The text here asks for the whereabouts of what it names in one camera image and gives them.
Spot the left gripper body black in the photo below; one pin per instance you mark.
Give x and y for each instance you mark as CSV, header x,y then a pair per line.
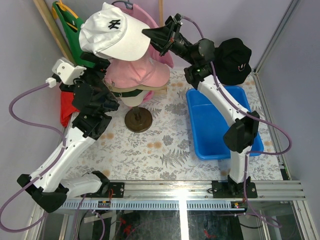
x,y
93,58

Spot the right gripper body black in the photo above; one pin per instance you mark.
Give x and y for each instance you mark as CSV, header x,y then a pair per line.
x,y
180,47

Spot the pink baseball cap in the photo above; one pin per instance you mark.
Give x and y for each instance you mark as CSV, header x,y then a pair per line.
x,y
145,71

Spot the dark green cap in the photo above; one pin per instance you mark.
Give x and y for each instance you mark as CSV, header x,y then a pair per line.
x,y
127,94

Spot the white cap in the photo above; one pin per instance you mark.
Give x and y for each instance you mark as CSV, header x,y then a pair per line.
x,y
113,33

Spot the cream foam mannequin head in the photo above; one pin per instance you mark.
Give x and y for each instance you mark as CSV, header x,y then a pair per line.
x,y
134,101

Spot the khaki hat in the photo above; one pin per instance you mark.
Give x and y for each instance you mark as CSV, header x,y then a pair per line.
x,y
138,87

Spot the dark mannequin base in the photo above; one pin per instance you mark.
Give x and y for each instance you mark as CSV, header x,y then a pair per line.
x,y
138,119

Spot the black hat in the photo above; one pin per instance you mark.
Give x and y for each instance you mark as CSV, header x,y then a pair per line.
x,y
231,62

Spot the blue plastic bin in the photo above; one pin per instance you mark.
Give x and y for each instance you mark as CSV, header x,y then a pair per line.
x,y
208,128

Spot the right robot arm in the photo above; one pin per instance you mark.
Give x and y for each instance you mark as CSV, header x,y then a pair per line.
x,y
242,124

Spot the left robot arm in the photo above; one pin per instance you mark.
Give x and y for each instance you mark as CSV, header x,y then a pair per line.
x,y
85,130

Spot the red cloth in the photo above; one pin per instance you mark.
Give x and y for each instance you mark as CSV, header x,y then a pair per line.
x,y
66,107

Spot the green tank top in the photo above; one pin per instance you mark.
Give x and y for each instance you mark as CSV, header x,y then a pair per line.
x,y
73,40

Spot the yellow hanger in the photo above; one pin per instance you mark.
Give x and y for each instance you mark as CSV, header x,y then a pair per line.
x,y
61,11

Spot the floral table mat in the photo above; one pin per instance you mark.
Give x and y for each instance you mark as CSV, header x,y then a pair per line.
x,y
164,152

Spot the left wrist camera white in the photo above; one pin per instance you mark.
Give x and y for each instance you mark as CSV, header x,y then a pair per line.
x,y
66,72

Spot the aluminium rail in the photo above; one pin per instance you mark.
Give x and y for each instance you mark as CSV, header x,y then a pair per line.
x,y
154,195

